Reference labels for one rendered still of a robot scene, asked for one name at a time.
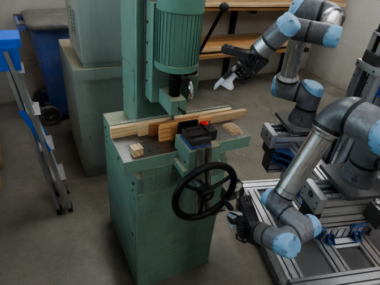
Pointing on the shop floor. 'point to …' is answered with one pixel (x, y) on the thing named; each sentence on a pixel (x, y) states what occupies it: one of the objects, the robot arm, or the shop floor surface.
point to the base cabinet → (157, 226)
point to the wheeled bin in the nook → (48, 59)
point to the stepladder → (32, 116)
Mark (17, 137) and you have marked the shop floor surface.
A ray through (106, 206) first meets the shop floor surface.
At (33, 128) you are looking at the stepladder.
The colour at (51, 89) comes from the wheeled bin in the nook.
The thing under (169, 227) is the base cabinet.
